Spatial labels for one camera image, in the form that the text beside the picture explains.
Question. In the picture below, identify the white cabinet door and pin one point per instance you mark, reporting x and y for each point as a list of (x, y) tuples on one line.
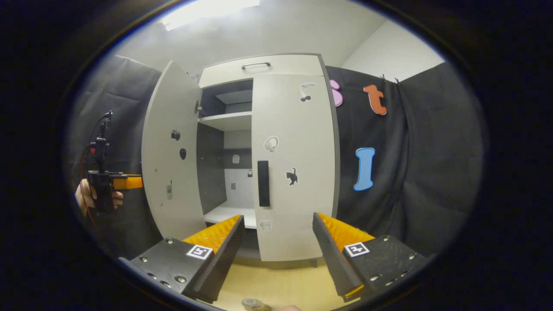
[(164, 108), (298, 129)]

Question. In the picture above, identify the green label plastic bottle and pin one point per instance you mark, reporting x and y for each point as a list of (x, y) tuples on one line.
[(255, 304)]

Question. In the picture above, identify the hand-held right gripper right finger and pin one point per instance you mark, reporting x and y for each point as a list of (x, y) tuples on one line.
[(332, 263)]

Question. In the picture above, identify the white cabinet shelf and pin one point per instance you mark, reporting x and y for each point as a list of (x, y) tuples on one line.
[(229, 121), (229, 214)]

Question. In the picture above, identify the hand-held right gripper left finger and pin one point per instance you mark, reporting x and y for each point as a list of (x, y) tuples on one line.
[(220, 263)]

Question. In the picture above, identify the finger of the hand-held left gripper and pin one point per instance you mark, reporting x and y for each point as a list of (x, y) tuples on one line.
[(129, 182)]

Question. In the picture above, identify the white and grey cabinet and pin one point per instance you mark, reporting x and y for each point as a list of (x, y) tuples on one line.
[(211, 164)]

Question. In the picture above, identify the black backdrop cloth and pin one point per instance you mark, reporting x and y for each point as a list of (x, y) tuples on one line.
[(432, 164)]

